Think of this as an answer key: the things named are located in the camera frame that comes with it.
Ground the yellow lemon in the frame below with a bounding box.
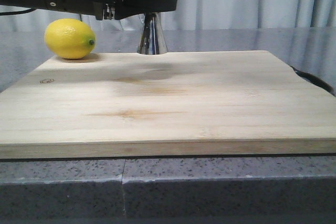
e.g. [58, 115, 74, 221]
[44, 18, 96, 59]

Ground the black cable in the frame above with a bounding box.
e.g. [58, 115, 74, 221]
[290, 66, 336, 96]

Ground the steel double jigger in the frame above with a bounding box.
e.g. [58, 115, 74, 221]
[138, 13, 168, 55]

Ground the light wooden cutting board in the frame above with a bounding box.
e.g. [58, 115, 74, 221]
[1, 51, 335, 158]

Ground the grey curtain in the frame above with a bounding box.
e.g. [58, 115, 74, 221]
[161, 0, 335, 30]

